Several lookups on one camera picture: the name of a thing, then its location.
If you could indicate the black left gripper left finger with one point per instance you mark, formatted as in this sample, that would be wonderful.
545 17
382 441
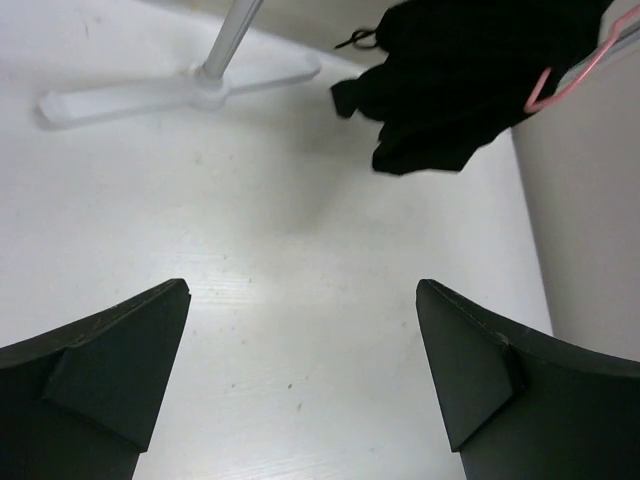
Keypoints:
81 401

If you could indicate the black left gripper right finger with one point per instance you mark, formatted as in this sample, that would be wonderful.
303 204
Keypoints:
519 404

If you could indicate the pink wire hanger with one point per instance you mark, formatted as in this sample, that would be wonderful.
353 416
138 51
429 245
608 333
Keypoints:
622 33

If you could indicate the black trousers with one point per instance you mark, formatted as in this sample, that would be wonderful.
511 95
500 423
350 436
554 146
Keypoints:
456 74

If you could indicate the white clothes rack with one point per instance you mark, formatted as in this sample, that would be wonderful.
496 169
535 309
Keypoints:
206 87

